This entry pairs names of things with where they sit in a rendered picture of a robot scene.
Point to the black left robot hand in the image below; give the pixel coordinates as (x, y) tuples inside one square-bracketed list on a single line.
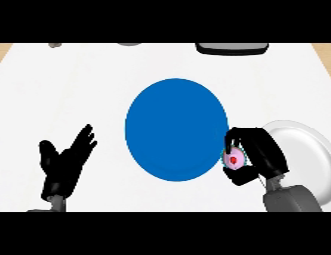
[(64, 166)]

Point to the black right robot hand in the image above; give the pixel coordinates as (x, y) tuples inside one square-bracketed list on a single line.
[(265, 152)]

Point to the pink cupcake with red cherry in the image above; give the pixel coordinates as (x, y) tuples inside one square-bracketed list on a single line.
[(234, 160)]

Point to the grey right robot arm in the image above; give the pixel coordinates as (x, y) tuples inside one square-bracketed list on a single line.
[(290, 197)]

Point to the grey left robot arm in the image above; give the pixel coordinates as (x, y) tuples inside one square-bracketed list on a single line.
[(55, 204)]

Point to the white plate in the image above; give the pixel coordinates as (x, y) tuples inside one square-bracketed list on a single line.
[(316, 159)]

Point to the blue plate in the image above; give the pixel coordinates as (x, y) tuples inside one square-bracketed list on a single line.
[(177, 129)]

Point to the black and grey appliance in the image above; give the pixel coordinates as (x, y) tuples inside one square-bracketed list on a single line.
[(233, 48)]

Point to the small grey-brown object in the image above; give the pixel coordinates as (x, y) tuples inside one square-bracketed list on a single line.
[(55, 44)]

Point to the grey rounded object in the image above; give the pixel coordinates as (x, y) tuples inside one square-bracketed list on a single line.
[(129, 44)]

